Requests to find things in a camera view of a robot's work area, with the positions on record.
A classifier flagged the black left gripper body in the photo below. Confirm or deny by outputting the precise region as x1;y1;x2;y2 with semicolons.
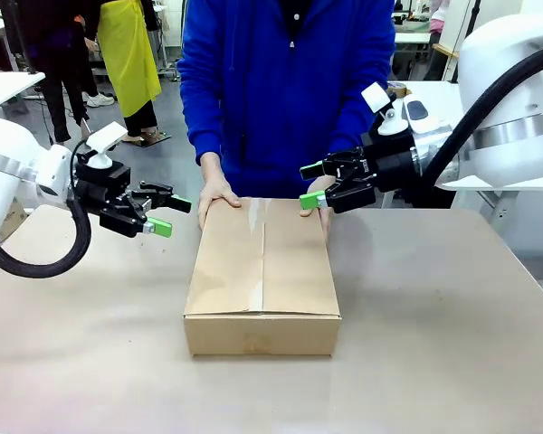
74;160;149;239

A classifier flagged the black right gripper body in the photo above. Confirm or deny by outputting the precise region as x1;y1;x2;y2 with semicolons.
323;134;423;215

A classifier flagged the brown cardboard box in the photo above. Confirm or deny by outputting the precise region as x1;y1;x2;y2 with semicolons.
182;196;343;359

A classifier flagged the blue-sleeved left forearm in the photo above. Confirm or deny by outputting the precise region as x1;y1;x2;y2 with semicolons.
328;79;384;157

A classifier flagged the blue-sleeved right forearm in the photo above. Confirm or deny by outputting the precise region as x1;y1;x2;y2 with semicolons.
185;85;231;169

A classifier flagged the person's left hand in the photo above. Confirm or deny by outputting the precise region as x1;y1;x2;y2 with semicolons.
299;174;336;243

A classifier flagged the person's right hand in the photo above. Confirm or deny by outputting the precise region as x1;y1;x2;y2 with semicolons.
197;175;243;232

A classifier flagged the dark floor plate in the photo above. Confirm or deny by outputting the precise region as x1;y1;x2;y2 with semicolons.
135;129;173;147

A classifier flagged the person in blue jacket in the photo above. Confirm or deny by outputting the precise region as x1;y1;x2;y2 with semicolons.
176;0;397;201

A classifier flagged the wooden table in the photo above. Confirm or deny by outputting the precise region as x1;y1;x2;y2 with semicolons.
433;42;461;59

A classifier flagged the white background desk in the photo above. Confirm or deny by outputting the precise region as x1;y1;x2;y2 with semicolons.
392;30;435;52

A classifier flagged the person in yellow apron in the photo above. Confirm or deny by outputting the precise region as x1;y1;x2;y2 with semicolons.
82;0;163;146

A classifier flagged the white side table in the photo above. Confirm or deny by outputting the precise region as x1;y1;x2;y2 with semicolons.
0;71;47;115

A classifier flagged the person in dark clothes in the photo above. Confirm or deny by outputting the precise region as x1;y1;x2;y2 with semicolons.
23;0;103;145

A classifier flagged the person in pink top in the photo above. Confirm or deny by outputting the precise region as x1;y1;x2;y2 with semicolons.
428;0;452;35

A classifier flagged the black stand pole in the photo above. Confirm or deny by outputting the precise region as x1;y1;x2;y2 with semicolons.
464;0;482;38

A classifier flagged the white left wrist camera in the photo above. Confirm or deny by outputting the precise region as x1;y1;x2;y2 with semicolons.
84;120;129;170

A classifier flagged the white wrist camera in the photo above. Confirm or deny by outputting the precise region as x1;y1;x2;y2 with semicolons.
84;120;129;170
360;82;411;137

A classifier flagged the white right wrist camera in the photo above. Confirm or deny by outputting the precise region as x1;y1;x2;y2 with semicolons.
360;82;411;137

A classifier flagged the black left arm cable sleeve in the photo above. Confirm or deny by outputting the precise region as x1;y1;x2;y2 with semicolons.
0;137;93;278

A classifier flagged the black arm cable sleeve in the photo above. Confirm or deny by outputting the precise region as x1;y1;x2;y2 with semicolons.
422;44;543;185
0;137;93;278

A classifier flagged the black right arm cable sleeve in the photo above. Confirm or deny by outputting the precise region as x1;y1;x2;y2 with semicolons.
422;44;543;185

